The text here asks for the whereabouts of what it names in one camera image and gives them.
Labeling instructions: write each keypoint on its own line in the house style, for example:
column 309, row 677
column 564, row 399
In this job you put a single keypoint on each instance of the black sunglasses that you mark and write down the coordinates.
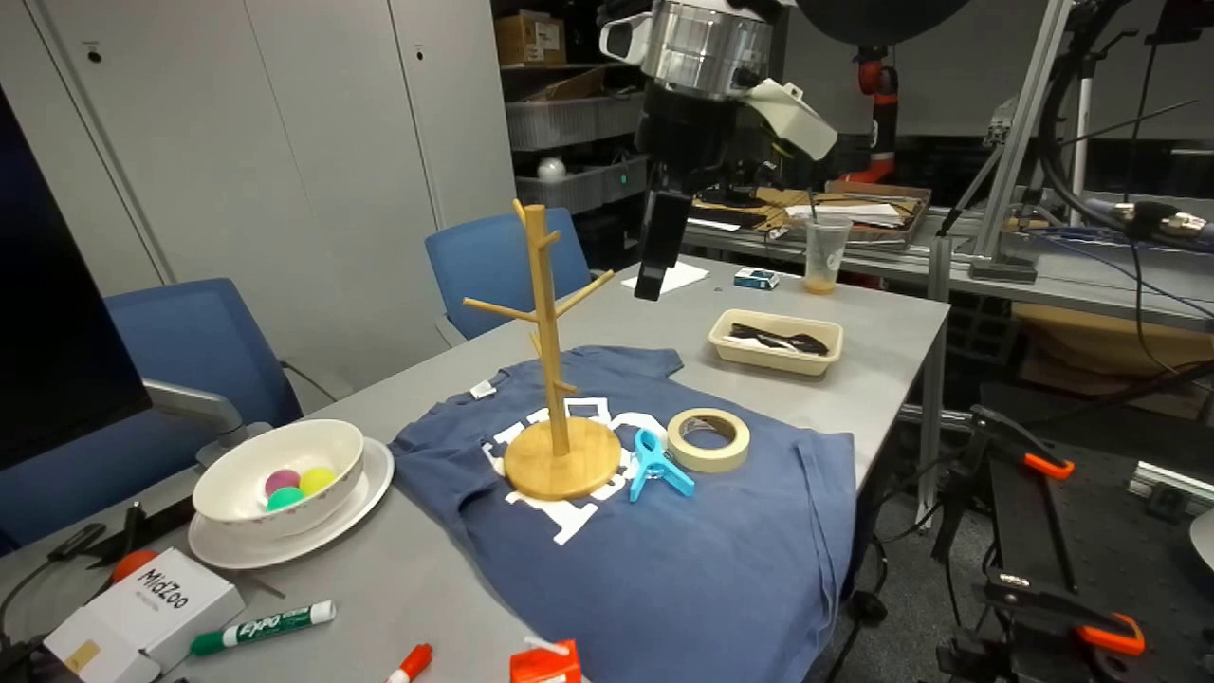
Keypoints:
column 758, row 336

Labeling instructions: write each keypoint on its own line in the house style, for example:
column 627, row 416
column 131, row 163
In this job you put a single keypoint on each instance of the grey background workbench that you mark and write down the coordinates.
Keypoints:
column 1086, row 280

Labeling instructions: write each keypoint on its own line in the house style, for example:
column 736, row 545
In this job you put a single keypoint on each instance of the brown cardboard box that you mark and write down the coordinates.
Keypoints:
column 527, row 40

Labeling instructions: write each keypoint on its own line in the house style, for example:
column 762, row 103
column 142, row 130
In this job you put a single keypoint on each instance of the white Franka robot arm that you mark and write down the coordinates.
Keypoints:
column 694, row 44

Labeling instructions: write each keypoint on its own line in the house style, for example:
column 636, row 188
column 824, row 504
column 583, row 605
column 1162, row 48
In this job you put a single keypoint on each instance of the pink round disc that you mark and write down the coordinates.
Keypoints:
column 279, row 484

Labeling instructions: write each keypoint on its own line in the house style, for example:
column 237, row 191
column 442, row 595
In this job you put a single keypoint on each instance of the beige masking tape roll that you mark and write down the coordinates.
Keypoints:
column 675, row 442

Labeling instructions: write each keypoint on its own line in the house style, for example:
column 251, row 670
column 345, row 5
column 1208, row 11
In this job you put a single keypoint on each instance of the red background robot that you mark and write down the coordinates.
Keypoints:
column 877, row 88

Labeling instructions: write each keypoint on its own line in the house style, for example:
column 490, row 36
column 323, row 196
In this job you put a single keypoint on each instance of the small blue box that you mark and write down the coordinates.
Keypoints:
column 751, row 277

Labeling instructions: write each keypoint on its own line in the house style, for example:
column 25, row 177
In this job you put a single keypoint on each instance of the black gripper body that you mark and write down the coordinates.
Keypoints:
column 694, row 136

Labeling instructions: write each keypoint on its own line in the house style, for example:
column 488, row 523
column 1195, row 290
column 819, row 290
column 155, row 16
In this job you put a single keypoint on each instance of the red orange small box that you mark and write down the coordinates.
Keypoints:
column 547, row 664

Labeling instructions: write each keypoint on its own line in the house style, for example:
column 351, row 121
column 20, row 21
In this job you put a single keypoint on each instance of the yellow round disc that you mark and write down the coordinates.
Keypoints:
column 317, row 479

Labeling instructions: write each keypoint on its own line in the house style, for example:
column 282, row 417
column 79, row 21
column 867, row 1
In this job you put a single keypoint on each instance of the green marker pen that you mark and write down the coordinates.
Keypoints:
column 251, row 629

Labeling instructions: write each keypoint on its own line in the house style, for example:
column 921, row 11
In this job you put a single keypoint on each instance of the white cardboard box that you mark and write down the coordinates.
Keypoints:
column 153, row 609

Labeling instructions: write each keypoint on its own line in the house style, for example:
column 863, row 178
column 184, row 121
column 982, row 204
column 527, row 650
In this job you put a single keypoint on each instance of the green round disc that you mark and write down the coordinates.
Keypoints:
column 287, row 502

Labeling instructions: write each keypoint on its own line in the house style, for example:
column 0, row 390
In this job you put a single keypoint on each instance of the clear plastic cup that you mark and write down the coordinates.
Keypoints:
column 824, row 260

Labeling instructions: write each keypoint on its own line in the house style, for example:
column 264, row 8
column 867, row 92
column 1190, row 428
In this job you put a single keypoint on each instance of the wooden mug tree hanger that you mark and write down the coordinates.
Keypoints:
column 543, row 316

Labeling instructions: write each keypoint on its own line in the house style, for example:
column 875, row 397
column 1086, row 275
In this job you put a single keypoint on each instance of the grey shelf bin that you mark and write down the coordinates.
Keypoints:
column 588, row 188
column 569, row 120

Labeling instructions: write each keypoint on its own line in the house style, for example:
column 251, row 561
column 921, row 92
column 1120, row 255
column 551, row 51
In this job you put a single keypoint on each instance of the blue printed t-shirt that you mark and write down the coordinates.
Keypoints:
column 706, row 570

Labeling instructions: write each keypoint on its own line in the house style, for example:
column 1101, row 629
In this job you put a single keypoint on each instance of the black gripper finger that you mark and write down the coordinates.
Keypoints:
column 681, row 221
column 655, row 247

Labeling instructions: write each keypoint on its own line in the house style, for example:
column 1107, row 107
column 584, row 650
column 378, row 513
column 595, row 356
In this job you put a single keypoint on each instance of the beige plastic tray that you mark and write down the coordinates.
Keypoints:
column 758, row 356

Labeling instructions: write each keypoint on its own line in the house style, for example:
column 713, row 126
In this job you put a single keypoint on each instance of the white tall cabinet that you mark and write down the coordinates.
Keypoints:
column 251, row 154

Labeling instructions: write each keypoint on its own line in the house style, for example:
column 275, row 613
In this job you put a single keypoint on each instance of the wooden board stack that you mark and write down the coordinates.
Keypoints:
column 875, row 208

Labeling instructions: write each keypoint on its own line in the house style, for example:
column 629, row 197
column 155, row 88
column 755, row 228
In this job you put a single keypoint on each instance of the aluminium frame post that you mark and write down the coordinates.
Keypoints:
column 1019, row 136

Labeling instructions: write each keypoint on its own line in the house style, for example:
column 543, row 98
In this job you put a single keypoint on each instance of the black computer monitor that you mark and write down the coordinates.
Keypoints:
column 51, row 326

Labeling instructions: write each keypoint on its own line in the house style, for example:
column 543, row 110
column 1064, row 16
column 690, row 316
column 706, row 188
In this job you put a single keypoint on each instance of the white paper sheet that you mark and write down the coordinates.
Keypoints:
column 686, row 275

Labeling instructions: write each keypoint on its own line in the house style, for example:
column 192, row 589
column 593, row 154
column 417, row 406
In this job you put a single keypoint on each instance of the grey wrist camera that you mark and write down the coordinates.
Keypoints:
column 790, row 113

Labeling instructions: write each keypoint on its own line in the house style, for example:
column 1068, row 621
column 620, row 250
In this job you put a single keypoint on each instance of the red marker pen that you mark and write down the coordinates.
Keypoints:
column 412, row 661

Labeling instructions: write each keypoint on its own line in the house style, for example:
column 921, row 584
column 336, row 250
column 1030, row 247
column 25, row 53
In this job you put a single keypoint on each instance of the white bowl with fruit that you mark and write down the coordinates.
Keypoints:
column 342, row 513

